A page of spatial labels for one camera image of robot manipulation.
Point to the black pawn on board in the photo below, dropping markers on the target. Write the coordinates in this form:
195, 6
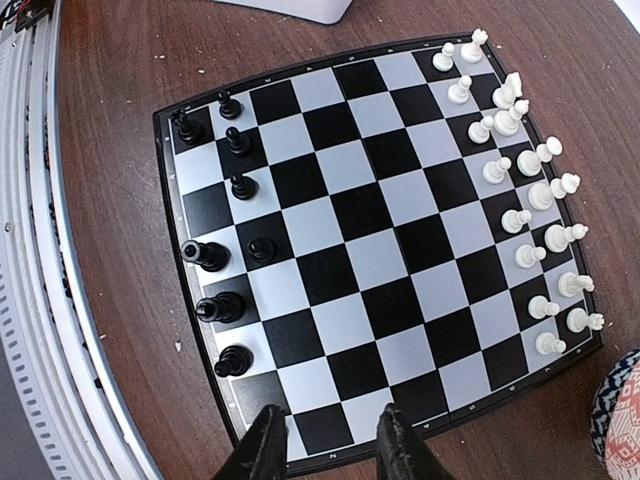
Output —
243, 187
240, 144
261, 250

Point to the black pawn left board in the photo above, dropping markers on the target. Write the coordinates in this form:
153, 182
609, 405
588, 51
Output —
229, 108

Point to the black chess piece king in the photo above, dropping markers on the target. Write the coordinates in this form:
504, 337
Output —
225, 307

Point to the black chess piece on board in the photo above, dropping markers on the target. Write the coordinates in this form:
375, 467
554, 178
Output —
211, 256

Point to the red patterned small dish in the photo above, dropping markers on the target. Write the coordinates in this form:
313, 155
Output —
614, 421

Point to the white chess pieces row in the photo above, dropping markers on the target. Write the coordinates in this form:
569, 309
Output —
487, 241

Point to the black white chess board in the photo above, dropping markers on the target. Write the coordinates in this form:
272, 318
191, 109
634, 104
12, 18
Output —
333, 321

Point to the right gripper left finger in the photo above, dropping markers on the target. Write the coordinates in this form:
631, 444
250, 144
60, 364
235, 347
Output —
262, 452

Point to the black rook board corner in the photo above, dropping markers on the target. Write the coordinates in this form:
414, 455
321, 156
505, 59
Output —
189, 131

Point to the white plastic tray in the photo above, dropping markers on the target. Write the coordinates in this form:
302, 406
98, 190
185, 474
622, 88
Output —
326, 12

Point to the black bishop on board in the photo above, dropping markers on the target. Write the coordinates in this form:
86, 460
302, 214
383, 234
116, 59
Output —
234, 360

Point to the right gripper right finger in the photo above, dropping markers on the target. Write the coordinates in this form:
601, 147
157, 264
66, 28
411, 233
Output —
400, 452

